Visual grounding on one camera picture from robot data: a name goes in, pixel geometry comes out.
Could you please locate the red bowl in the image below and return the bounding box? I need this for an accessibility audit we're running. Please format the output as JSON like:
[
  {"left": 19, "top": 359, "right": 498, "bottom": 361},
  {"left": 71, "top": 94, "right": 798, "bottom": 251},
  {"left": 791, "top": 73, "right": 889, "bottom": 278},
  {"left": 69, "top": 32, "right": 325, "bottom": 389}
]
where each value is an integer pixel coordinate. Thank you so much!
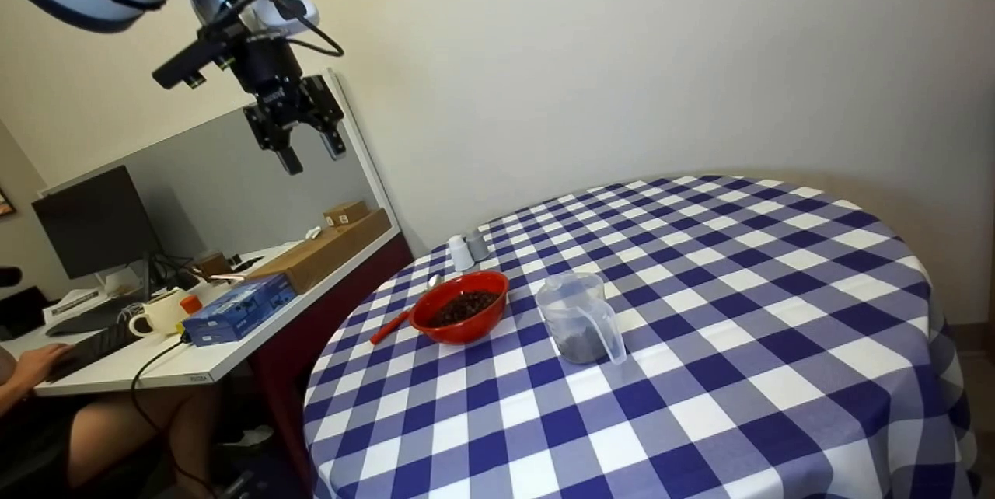
[{"left": 409, "top": 270, "right": 511, "bottom": 346}]

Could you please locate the white desk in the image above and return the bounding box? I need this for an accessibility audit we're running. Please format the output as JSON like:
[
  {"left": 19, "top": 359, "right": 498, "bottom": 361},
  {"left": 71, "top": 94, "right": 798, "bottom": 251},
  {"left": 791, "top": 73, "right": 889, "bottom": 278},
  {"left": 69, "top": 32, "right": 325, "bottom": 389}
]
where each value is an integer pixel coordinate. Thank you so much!
[{"left": 0, "top": 224, "right": 402, "bottom": 397}]

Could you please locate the blue white checkered tablecloth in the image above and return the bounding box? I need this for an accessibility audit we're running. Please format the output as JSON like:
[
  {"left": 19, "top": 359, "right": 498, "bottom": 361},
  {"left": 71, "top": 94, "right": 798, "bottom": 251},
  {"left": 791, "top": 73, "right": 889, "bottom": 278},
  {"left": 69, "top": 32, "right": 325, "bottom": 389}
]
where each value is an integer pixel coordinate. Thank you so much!
[{"left": 302, "top": 174, "right": 982, "bottom": 499}]

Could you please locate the white salt shaker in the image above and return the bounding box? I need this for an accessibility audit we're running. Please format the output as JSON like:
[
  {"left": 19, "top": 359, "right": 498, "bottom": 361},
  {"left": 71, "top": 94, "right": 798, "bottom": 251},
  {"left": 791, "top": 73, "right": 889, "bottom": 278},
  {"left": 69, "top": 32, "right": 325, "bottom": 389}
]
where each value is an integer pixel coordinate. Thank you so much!
[{"left": 447, "top": 235, "right": 476, "bottom": 273}]

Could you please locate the black keyboard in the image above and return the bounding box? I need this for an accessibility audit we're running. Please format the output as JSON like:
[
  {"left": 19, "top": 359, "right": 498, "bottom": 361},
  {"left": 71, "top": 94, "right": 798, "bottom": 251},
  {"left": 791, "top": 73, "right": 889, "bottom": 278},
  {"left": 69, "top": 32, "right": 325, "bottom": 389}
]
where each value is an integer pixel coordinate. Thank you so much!
[{"left": 45, "top": 319, "right": 145, "bottom": 383}]

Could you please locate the long brown cardboard box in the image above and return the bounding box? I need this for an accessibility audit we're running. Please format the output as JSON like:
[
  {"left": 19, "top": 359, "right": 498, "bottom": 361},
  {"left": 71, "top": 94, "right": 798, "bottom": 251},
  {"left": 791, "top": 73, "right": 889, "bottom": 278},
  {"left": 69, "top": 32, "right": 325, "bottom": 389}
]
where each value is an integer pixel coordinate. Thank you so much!
[{"left": 247, "top": 208, "right": 393, "bottom": 295}]

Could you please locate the orange capped bottle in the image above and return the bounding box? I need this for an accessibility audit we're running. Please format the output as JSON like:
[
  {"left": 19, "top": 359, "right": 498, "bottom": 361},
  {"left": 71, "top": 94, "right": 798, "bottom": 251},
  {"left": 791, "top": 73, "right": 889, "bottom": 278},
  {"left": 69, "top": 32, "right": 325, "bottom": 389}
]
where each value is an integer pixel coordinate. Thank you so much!
[{"left": 176, "top": 294, "right": 204, "bottom": 335}]

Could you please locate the blue box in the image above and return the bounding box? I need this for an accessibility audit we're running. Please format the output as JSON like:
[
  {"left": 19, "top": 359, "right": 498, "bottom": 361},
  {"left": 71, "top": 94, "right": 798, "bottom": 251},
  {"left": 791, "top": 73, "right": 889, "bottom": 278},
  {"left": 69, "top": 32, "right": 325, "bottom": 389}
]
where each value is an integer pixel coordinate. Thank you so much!
[{"left": 182, "top": 274, "right": 298, "bottom": 347}]

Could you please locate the clear plastic jug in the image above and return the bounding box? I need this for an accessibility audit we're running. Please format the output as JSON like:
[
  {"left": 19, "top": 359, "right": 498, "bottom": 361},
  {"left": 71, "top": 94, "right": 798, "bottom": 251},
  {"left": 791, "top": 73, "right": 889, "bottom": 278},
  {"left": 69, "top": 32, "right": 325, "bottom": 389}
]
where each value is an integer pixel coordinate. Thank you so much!
[{"left": 535, "top": 272, "right": 627, "bottom": 366}]

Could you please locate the black cable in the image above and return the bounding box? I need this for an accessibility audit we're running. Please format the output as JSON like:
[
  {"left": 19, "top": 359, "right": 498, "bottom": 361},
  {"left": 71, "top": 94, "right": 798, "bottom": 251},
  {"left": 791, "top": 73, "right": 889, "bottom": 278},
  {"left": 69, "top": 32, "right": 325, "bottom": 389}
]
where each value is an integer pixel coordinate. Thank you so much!
[{"left": 129, "top": 334, "right": 218, "bottom": 494}]

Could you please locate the white mug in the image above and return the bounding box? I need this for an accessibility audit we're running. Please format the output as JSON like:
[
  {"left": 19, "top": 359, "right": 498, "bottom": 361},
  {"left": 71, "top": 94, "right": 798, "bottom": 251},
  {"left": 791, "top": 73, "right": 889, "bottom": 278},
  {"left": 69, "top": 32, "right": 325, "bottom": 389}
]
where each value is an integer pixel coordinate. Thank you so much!
[{"left": 128, "top": 287, "right": 192, "bottom": 339}]

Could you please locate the red handled spoon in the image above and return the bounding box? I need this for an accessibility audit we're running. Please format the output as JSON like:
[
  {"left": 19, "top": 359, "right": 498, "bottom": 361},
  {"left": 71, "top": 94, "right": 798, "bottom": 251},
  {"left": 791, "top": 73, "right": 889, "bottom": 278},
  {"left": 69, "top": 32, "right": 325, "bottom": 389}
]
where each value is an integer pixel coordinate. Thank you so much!
[{"left": 369, "top": 274, "right": 444, "bottom": 346}]

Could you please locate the person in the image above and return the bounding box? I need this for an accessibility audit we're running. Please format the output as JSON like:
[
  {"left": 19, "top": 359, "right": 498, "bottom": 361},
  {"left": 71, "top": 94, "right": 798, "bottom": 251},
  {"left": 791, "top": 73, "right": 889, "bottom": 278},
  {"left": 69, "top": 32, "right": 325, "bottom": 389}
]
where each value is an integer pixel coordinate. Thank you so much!
[{"left": 0, "top": 342, "right": 222, "bottom": 499}]

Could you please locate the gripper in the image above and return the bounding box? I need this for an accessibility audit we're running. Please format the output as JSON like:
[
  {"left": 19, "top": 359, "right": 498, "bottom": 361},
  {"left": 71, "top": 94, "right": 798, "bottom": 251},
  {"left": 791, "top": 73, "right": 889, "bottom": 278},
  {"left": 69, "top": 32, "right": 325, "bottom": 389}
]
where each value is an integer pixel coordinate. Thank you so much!
[{"left": 229, "top": 35, "right": 348, "bottom": 176}]

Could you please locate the small brown cardboard box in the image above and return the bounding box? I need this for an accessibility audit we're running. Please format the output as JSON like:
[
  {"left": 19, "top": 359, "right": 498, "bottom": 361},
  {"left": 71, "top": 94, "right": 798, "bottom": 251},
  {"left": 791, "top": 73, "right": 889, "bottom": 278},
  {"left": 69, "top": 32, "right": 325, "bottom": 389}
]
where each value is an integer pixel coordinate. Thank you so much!
[{"left": 324, "top": 201, "right": 371, "bottom": 229}]

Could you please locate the black monitor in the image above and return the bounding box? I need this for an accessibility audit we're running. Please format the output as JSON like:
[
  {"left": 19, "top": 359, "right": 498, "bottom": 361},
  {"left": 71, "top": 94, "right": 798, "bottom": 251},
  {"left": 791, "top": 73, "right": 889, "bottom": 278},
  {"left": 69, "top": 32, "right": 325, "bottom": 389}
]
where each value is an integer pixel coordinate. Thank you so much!
[{"left": 31, "top": 165, "right": 164, "bottom": 281}]

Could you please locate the grey desk partition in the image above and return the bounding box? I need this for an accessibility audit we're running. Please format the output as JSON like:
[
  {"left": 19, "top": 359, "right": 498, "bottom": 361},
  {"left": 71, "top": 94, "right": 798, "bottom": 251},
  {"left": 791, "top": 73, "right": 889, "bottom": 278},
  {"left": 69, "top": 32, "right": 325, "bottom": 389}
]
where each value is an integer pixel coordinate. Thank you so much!
[{"left": 39, "top": 68, "right": 402, "bottom": 291}]

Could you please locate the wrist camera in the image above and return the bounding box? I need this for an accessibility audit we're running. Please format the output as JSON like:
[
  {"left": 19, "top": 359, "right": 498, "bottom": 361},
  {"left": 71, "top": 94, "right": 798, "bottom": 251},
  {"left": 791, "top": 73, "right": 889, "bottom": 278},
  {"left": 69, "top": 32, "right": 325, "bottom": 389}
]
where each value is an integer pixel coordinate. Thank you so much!
[{"left": 152, "top": 36, "right": 231, "bottom": 91}]

